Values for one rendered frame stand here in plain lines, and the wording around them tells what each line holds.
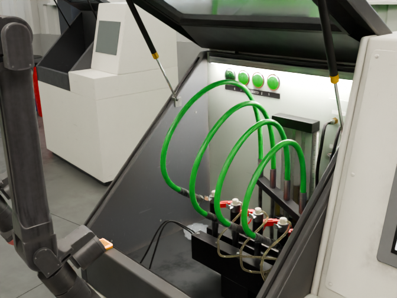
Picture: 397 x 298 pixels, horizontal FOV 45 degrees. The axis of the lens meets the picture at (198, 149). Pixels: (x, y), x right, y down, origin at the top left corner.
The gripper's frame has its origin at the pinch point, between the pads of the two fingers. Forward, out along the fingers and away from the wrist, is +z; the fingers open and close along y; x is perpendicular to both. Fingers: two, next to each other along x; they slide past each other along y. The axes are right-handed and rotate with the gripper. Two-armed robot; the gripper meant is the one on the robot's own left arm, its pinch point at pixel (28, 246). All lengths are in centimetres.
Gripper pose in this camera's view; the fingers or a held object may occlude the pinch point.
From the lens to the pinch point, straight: 143.3
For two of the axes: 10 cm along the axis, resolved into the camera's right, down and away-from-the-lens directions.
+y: -6.1, -2.3, 7.6
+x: -7.0, 6.0, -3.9
